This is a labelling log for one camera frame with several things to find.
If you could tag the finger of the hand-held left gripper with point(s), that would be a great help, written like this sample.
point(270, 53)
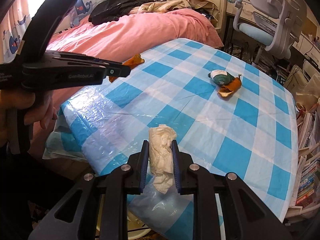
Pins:
point(117, 71)
point(62, 77)

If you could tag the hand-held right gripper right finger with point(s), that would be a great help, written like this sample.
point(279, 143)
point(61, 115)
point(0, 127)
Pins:
point(175, 165)

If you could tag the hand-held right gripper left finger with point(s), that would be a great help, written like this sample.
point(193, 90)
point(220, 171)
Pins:
point(144, 165)

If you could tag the white tissue wad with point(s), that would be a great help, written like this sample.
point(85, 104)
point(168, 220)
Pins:
point(160, 155)

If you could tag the orange wrapper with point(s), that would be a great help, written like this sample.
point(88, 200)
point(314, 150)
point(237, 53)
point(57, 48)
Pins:
point(133, 61)

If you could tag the yellow plastic basin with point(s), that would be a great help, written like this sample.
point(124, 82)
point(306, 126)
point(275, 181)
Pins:
point(137, 233)

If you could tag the orange peel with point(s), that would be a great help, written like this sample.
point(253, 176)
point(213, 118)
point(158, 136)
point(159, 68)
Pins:
point(228, 88)

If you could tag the person's left hand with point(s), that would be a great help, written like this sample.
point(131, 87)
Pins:
point(42, 107)

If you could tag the pink blanket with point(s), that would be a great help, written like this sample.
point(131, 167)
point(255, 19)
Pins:
point(140, 30)

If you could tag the blue checked plastic tablecloth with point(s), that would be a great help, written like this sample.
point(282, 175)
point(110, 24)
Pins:
point(200, 120)

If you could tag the whale print curtain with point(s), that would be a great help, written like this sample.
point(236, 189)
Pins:
point(82, 5)

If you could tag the black clothes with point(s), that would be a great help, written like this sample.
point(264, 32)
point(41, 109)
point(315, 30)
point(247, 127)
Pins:
point(117, 7)

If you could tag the khaki jacket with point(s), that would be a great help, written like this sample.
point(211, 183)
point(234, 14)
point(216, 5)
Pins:
point(200, 0)

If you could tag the row of books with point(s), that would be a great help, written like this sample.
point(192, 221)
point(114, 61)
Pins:
point(307, 180)

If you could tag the grey blue office chair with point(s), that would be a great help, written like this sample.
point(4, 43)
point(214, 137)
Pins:
point(255, 32)

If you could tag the white drawer cabinet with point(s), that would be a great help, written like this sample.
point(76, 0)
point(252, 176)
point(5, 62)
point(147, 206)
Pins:
point(295, 77)

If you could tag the clear plastic bag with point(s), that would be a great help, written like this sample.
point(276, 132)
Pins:
point(310, 90)

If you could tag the white desk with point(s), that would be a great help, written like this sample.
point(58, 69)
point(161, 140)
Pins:
point(300, 43)

